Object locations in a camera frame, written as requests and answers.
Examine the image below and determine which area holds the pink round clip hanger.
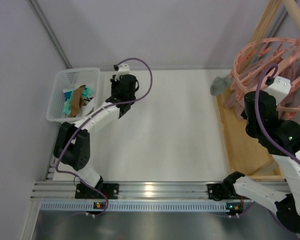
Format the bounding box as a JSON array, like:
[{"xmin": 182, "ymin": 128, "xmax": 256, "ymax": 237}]
[{"xmin": 229, "ymin": 36, "xmax": 300, "ymax": 116}]

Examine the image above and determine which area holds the grey sock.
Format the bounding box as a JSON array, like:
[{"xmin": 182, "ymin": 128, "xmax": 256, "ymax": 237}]
[{"xmin": 210, "ymin": 76, "xmax": 233, "ymax": 96}]

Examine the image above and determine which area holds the green blue patterned sock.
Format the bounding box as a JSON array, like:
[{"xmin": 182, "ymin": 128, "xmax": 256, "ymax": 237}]
[{"xmin": 62, "ymin": 88, "xmax": 74, "ymax": 117}]

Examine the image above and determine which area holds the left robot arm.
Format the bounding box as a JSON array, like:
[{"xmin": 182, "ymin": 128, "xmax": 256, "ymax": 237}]
[{"xmin": 53, "ymin": 74, "xmax": 140, "ymax": 196}]

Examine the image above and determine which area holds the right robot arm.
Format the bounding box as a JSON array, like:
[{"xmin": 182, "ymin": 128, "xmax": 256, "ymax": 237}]
[{"xmin": 222, "ymin": 90, "xmax": 300, "ymax": 234}]

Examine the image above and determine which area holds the wooden rod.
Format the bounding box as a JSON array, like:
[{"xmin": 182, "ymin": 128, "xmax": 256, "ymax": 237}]
[{"xmin": 282, "ymin": 0, "xmax": 300, "ymax": 39}]

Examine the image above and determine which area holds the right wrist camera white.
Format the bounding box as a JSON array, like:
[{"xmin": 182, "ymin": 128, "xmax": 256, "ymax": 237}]
[{"xmin": 264, "ymin": 76, "xmax": 292, "ymax": 105}]

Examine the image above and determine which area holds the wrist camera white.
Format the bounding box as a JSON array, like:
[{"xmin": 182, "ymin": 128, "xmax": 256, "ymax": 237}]
[
  {"xmin": 113, "ymin": 63, "xmax": 131, "ymax": 81},
  {"xmin": 264, "ymin": 76, "xmax": 292, "ymax": 105}
]

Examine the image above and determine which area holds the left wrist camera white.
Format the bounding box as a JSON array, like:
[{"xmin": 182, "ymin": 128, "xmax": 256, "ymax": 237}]
[{"xmin": 113, "ymin": 63, "xmax": 131, "ymax": 81}]

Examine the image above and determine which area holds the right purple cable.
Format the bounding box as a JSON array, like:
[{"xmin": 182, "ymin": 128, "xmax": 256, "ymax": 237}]
[{"xmin": 254, "ymin": 62, "xmax": 300, "ymax": 176}]

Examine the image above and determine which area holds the wooden tray frame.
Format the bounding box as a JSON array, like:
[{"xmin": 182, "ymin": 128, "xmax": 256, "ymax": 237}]
[{"xmin": 215, "ymin": 88, "xmax": 285, "ymax": 182}]

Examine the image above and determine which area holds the wooden upright post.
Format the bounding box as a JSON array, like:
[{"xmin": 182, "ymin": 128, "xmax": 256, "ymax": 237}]
[{"xmin": 244, "ymin": 0, "xmax": 282, "ymax": 58}]

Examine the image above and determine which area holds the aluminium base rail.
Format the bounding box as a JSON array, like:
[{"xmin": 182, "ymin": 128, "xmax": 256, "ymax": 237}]
[{"xmin": 30, "ymin": 181, "xmax": 220, "ymax": 200}]

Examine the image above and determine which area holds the white slotted cable duct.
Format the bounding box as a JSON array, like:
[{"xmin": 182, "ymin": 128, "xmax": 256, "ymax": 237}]
[{"xmin": 40, "ymin": 201, "xmax": 243, "ymax": 213}]

